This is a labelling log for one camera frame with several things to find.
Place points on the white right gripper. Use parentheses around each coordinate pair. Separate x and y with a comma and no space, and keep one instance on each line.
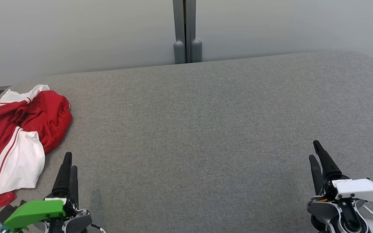
(361,189)

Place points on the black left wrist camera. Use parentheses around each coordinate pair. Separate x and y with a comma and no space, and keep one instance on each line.
(6,212)

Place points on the grey fabric sofa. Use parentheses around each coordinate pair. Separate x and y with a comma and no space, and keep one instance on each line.
(206,129)

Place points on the red basketball jersey number 23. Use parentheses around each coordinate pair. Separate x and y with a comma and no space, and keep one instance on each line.
(15,155)

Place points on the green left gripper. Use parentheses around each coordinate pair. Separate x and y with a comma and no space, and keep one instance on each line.
(34,212)

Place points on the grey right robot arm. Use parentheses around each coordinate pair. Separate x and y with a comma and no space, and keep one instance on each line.
(324,210)

